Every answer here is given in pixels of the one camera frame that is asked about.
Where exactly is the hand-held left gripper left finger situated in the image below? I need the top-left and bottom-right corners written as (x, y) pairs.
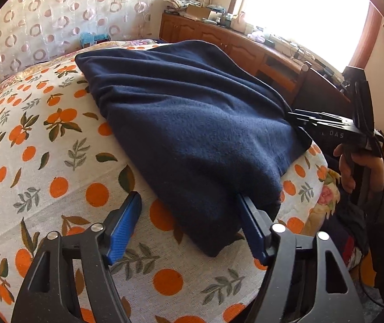
top-left (10, 191), bottom-right (142, 323)

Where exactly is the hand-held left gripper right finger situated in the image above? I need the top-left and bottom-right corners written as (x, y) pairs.
top-left (237, 193), bottom-right (364, 323)

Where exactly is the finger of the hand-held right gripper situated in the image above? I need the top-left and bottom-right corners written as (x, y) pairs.
top-left (294, 108), bottom-right (349, 123)
top-left (286, 112), bottom-right (314, 147)

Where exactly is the navy blue t-shirt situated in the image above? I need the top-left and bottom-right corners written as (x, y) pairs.
top-left (75, 40), bottom-right (313, 258)

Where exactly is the person's right hand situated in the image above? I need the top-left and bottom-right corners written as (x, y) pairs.
top-left (333, 143), bottom-right (384, 206)

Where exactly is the floral blanket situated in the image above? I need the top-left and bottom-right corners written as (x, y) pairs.
top-left (10, 38), bottom-right (344, 239)

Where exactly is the white orange-print cloth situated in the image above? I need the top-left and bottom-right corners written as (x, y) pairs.
top-left (0, 62), bottom-right (329, 323)

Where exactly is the red cloth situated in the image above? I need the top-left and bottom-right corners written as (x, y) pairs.
top-left (341, 236), bottom-right (359, 266)

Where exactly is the bright window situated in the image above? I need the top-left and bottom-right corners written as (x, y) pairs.
top-left (232, 0), bottom-right (374, 71)

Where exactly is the white jug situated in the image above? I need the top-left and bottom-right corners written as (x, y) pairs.
top-left (234, 12), bottom-right (248, 31)

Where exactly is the long wooden cabinet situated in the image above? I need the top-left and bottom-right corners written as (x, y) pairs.
top-left (160, 12), bottom-right (350, 108)

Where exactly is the cardboard box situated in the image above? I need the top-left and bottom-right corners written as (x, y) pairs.
top-left (185, 4), bottom-right (213, 19)

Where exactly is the stack of folded cloths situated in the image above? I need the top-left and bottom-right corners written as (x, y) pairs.
top-left (163, 0), bottom-right (192, 9)

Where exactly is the small blue object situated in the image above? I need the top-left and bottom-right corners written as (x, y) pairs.
top-left (79, 32), bottom-right (110, 46)

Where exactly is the circle-pattern sheer curtain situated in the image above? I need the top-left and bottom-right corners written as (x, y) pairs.
top-left (0, 0), bottom-right (165, 85)

